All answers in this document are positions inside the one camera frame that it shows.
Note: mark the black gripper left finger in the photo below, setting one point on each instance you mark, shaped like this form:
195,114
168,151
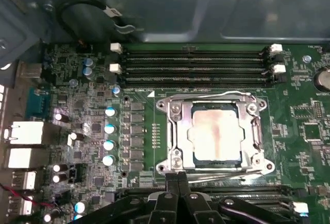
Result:
172,182

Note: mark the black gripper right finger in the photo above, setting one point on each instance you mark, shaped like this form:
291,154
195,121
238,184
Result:
183,182

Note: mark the metal socket cover frame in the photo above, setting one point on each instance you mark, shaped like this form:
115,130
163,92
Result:
184,131

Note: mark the silver square CPU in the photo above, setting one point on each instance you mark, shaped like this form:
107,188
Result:
216,136

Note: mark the RAM slot with black clips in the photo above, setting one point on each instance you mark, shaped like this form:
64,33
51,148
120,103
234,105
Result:
232,188
193,80
193,60

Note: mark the metal CPU socket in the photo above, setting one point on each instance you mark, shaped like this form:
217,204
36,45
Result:
170,131

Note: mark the round metal capacitor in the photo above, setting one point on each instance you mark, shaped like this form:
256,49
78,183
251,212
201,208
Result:
109,129
110,111
108,145
116,90
88,71
88,62
108,160

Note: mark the green motherboard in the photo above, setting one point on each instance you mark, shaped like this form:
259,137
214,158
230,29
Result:
149,116

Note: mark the metal port block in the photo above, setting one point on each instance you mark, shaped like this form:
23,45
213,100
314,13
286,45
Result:
22,205
25,132
29,70
20,180
25,158

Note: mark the blue serial port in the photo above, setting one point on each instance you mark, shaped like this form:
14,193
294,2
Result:
37,103

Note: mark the round silver coin battery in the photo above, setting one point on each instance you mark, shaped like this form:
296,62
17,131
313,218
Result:
323,79

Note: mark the black open PC case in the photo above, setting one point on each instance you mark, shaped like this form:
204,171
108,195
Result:
180,7

